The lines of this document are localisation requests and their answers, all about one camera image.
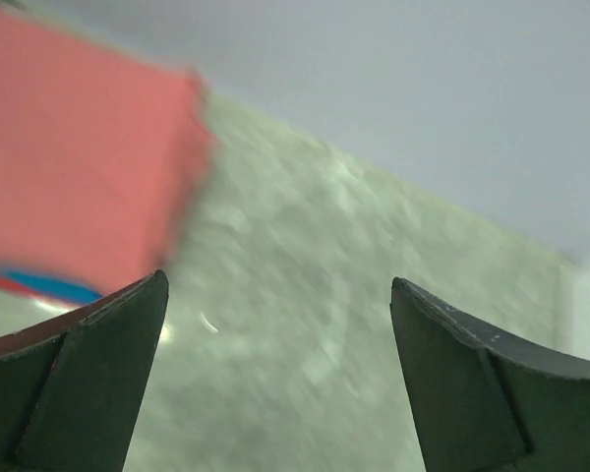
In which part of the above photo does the salmon pink t shirt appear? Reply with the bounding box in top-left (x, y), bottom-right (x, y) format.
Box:
top-left (0, 10), bottom-right (211, 296)

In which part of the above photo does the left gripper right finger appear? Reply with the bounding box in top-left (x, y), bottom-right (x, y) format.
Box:
top-left (390, 277), bottom-right (590, 472)

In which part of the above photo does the folded orange t shirt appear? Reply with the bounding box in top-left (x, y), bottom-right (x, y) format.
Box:
top-left (0, 272), bottom-right (80, 309)

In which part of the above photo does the folded blue t shirt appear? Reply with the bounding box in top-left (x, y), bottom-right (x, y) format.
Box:
top-left (0, 270), bottom-right (102, 305)

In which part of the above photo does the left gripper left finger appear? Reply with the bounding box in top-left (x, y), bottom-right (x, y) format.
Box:
top-left (0, 270), bottom-right (169, 472)

